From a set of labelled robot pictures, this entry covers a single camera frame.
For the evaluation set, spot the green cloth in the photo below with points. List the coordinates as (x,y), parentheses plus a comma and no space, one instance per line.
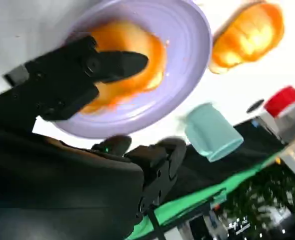
(187,207)

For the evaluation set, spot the orange toy bread roll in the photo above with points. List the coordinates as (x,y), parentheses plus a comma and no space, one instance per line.
(250,37)
(130,33)

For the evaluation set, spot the pale green mug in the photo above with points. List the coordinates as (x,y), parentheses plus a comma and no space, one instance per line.
(210,132)

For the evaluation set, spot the white control box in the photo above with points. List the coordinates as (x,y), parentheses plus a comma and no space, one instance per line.
(290,127)

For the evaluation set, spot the black frame pole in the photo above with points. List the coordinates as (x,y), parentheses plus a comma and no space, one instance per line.
(156,227)

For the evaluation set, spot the green leafy plant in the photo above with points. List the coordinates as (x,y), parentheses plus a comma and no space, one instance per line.
(262,195)

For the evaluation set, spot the red emergency stop button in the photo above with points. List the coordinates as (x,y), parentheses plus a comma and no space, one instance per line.
(282,100)

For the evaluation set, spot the black table skirt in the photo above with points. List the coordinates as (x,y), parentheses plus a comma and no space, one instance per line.
(207,175)

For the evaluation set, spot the lilac plate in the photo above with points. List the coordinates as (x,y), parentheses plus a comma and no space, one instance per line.
(185,60)

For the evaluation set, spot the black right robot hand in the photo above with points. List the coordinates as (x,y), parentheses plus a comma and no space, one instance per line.
(50,185)

